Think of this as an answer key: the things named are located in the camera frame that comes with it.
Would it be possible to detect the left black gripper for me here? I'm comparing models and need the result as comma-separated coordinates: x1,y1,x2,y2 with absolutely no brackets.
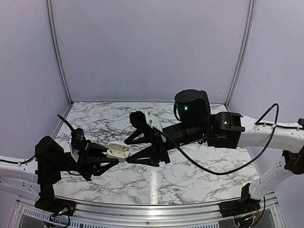
54,140,120,182

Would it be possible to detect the left aluminium corner post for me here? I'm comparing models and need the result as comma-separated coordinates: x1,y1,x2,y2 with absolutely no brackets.
45,0,73,106

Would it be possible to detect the right aluminium corner post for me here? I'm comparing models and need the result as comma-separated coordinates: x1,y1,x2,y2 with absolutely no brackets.
225,0,256,109

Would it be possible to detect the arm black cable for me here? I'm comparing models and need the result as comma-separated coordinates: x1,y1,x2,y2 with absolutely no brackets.
153,103,280,176
14,114,76,164

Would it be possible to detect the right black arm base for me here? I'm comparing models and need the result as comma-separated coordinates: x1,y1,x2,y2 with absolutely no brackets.
219,183,261,218

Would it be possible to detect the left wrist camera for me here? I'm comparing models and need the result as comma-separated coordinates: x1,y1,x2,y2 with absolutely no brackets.
69,128,86,162

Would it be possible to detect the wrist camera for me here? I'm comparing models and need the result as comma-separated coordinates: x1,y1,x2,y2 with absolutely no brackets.
129,111,162,132
69,128,86,162

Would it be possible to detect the white earbud charging case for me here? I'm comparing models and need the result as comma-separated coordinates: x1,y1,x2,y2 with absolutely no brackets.
106,141,131,163

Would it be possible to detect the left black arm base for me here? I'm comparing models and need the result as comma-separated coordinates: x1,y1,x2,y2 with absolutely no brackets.
34,185,76,216

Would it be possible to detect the front aluminium rail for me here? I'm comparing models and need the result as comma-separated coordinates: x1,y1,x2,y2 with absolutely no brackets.
8,192,286,228

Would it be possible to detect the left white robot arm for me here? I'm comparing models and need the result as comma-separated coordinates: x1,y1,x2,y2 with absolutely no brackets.
0,136,119,211

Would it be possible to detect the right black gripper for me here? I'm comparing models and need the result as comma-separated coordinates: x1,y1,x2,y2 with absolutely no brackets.
124,121,208,168

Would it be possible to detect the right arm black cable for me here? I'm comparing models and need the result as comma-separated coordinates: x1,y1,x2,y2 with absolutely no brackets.
153,103,280,176

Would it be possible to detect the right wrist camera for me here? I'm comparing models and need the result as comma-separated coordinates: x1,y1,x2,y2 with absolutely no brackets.
129,111,162,132

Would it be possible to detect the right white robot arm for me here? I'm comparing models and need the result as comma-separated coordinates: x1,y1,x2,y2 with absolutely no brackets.
125,89,304,213

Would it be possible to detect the aluminium corner post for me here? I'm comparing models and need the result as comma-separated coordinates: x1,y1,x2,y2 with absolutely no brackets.
225,0,256,109
45,0,73,106

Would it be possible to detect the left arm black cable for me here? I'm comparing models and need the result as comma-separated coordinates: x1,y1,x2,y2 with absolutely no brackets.
14,114,76,164

